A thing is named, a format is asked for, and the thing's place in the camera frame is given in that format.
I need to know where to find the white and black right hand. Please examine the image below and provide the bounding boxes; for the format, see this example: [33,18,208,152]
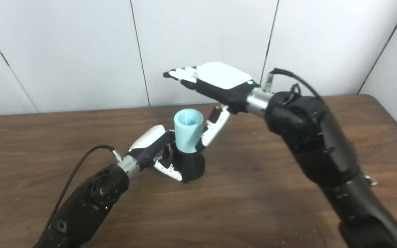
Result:
[163,62,258,152]

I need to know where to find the white and black left hand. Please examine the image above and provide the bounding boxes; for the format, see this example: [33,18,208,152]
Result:
[129,125,185,182]

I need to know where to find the light blue cylinder cup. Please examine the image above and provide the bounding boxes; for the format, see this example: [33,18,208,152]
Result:
[174,108,204,153]

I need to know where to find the black funnel-shaped nozzle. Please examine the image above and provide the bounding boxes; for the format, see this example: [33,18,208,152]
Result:
[171,141,206,184]

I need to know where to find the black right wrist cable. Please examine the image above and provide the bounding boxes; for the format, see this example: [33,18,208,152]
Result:
[261,68,323,100]

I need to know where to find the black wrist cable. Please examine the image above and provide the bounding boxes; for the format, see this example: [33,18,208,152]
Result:
[42,145,122,238]
[261,68,323,100]

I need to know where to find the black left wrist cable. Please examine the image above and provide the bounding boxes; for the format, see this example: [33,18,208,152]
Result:
[42,145,122,238]

